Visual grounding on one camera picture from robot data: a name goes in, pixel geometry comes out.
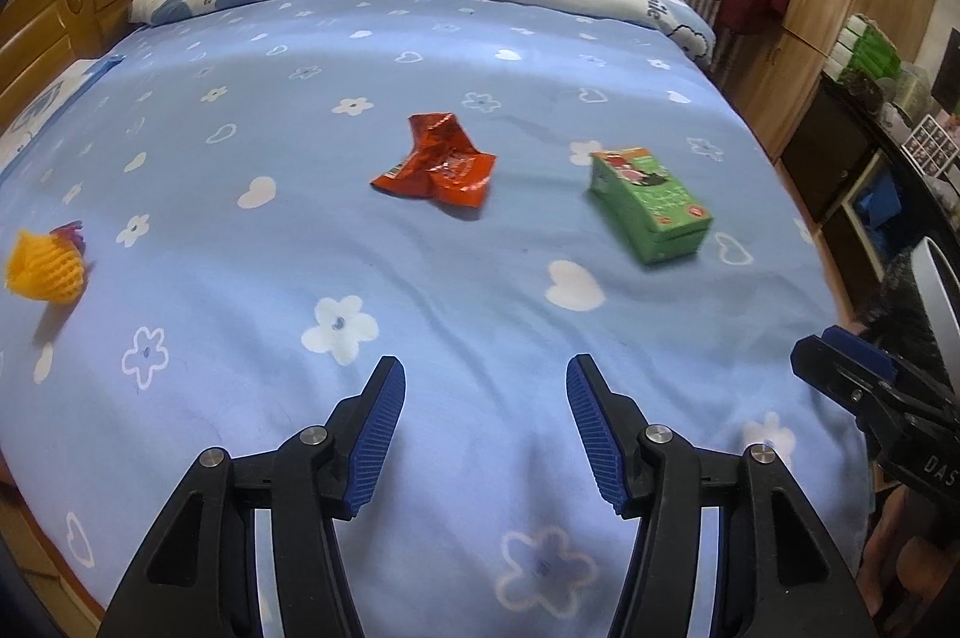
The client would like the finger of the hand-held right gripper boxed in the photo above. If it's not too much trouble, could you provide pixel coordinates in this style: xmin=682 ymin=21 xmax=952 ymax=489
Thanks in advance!
xmin=820 ymin=324 xmax=899 ymax=380
xmin=791 ymin=335 xmax=901 ymax=433

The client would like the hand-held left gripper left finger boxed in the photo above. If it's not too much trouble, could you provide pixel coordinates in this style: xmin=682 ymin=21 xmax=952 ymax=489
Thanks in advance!
xmin=97 ymin=354 xmax=407 ymax=638

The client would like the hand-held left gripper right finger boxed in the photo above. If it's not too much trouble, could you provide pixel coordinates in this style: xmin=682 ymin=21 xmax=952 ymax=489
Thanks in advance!
xmin=566 ymin=353 xmax=878 ymax=638

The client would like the white bin with black liner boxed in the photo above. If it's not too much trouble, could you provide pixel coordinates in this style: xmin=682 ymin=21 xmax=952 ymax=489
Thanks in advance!
xmin=859 ymin=237 xmax=960 ymax=384

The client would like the green carton box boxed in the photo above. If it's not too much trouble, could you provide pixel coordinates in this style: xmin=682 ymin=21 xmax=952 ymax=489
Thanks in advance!
xmin=587 ymin=147 xmax=715 ymax=266

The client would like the orange wrapper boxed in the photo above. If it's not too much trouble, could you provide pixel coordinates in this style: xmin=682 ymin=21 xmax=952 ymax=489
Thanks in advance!
xmin=369 ymin=112 xmax=498 ymax=209

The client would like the person's right hand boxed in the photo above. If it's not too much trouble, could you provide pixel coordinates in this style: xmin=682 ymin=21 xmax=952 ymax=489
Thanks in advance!
xmin=862 ymin=488 xmax=960 ymax=616

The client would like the black side cabinet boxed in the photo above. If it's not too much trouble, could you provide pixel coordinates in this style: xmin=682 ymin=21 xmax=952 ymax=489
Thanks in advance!
xmin=780 ymin=72 xmax=960 ymax=309

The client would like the stack of green white boxes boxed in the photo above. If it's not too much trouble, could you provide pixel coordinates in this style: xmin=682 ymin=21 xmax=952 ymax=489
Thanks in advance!
xmin=829 ymin=12 xmax=901 ymax=85

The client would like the light blue flowered bedsheet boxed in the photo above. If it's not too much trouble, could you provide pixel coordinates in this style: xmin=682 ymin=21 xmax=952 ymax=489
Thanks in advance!
xmin=0 ymin=0 xmax=878 ymax=638

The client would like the small purple wrapper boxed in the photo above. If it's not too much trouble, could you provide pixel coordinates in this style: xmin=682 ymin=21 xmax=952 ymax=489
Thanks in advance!
xmin=49 ymin=220 xmax=89 ymax=253

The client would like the yellow foam fruit net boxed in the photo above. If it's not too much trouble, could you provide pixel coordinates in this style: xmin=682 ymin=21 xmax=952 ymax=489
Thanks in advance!
xmin=4 ymin=229 xmax=87 ymax=306

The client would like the white and blue pillow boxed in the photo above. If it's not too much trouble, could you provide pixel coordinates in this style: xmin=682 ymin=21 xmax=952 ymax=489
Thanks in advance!
xmin=0 ymin=55 xmax=125 ymax=174

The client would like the photo sheet frame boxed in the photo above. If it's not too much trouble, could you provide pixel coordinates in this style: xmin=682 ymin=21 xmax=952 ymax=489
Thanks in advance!
xmin=900 ymin=113 xmax=960 ymax=176

